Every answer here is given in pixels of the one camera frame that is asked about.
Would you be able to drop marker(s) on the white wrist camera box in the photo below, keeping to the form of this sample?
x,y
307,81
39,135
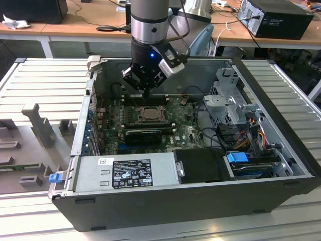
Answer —
x,y
173,68

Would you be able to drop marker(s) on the grey parts rack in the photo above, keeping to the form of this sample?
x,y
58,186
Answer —
x,y
25,140

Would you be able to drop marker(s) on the black camera bracket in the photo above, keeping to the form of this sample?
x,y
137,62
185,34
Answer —
x,y
179,58

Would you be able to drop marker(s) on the black RAM slot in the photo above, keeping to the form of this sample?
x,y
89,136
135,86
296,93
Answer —
x,y
165,126
158,98
165,123
158,95
158,103

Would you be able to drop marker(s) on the green motherboard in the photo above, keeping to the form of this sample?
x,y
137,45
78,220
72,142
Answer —
x,y
185,130

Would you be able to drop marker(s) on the silver topped CPU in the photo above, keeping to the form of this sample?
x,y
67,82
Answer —
x,y
151,113

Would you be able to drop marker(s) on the green RAM stick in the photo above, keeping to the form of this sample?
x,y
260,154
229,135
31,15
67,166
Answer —
x,y
166,130
20,166

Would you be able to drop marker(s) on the black graphics card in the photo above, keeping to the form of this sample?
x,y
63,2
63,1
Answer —
x,y
143,137

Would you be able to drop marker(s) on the coin cell battery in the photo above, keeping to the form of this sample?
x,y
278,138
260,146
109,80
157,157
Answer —
x,y
183,101

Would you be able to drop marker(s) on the pale blue teach pendant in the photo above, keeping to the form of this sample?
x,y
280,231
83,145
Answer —
x,y
203,40

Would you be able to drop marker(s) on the pale grey case latch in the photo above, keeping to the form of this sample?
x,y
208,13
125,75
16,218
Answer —
x,y
94,62

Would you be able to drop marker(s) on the silver power supply unit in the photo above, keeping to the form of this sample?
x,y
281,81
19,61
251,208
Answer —
x,y
87,175

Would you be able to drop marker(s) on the black desktop computer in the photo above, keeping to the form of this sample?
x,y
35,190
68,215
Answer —
x,y
283,22

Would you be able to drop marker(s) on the blue plastic case clip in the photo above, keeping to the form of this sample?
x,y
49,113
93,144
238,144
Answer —
x,y
55,178

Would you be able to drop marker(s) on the black computer case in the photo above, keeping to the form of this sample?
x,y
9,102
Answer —
x,y
32,10

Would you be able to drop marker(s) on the CPU socket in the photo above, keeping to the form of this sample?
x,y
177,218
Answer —
x,y
150,121

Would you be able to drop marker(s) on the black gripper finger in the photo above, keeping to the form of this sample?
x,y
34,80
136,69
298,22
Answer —
x,y
160,78
130,75

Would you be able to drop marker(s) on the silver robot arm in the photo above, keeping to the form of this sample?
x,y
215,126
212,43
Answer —
x,y
148,27

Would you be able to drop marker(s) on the black open PC case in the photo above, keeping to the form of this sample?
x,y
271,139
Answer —
x,y
150,211

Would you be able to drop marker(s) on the black plastic shroud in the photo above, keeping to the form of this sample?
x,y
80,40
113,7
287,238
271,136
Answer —
x,y
200,163

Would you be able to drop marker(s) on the silver metal drive cage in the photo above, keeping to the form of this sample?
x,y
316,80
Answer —
x,y
218,103

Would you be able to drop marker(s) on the hard disk in blue carrier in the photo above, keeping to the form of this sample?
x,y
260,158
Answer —
x,y
237,160

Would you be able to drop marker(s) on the crumpled white paper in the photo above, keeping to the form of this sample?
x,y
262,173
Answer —
x,y
15,23

